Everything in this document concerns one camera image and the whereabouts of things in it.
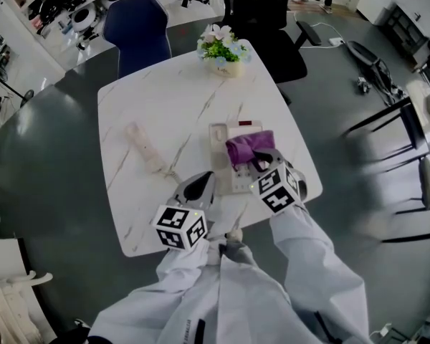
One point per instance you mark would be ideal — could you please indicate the person's left forearm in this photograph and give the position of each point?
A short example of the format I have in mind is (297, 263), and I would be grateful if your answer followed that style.
(182, 263)

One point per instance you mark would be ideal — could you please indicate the black metal rack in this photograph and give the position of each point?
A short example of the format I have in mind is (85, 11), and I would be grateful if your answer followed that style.
(403, 31)

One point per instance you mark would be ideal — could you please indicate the purple cloth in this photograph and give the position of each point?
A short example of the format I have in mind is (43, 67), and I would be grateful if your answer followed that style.
(247, 145)

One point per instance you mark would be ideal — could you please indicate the potted flower plant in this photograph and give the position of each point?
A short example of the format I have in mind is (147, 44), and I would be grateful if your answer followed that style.
(225, 70)

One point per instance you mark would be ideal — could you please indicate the black standing fan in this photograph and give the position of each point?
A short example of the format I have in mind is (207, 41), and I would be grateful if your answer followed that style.
(27, 97)

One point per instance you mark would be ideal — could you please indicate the white box cabinet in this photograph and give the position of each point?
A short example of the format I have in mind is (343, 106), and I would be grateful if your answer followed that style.
(374, 0)

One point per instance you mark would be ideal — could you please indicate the white telephone handset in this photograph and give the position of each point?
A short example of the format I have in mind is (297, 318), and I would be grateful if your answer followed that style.
(143, 145)

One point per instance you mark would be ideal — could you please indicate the white power strip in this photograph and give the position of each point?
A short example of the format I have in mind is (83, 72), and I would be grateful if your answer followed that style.
(336, 41)

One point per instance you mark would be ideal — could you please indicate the person's right forearm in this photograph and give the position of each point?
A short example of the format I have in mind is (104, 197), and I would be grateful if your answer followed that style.
(301, 242)

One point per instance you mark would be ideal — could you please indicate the black mesh office chair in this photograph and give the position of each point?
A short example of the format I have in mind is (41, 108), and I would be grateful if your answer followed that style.
(272, 48)

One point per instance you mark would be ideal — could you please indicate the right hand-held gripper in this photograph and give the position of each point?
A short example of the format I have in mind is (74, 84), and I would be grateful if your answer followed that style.
(277, 190)

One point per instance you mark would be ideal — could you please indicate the grey cushioned chair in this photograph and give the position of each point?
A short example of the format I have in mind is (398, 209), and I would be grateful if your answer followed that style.
(427, 181)

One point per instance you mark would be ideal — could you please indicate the group of round black-white devices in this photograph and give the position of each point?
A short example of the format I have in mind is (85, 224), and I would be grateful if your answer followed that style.
(84, 16)

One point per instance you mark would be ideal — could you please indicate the person's white coat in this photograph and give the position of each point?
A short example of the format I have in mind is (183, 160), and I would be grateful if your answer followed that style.
(243, 299)

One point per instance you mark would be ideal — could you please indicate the black sneaker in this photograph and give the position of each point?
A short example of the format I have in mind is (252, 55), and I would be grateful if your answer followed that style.
(82, 324)

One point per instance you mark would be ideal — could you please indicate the white desk telephone base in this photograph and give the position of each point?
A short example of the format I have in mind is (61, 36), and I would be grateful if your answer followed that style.
(218, 156)

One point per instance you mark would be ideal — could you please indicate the person's right shoe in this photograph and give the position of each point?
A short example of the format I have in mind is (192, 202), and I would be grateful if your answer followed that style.
(233, 235)

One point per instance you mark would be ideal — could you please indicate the white side table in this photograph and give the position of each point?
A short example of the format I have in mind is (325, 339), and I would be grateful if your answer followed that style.
(417, 95)

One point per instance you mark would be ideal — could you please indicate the small grey gadget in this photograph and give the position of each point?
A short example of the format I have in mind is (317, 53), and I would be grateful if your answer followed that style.
(363, 85)

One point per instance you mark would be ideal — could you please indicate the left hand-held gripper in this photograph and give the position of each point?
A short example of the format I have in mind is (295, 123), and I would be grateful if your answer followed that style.
(179, 226)

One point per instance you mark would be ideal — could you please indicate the black mechanical frame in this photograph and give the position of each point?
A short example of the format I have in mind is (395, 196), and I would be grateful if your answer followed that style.
(365, 54)

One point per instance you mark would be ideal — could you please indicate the blue chair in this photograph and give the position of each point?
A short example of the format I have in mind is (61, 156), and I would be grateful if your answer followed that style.
(136, 27)

